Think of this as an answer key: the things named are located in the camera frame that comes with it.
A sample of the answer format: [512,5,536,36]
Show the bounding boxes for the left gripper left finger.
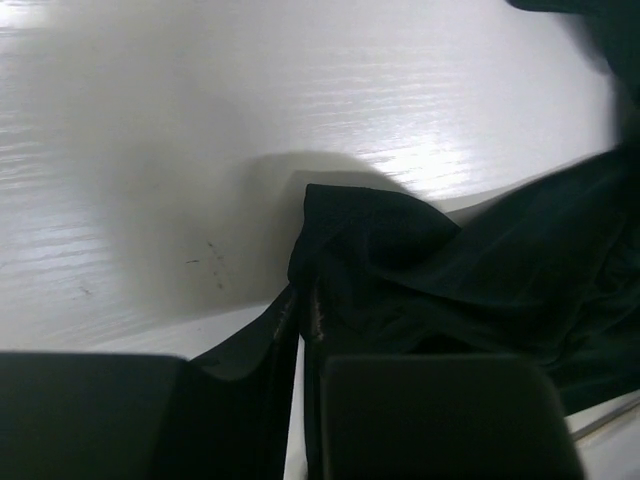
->
[0,284,301,480]

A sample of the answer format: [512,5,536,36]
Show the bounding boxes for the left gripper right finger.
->
[299,289,586,480]

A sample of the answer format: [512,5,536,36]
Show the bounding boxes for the black shorts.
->
[287,0,640,416]

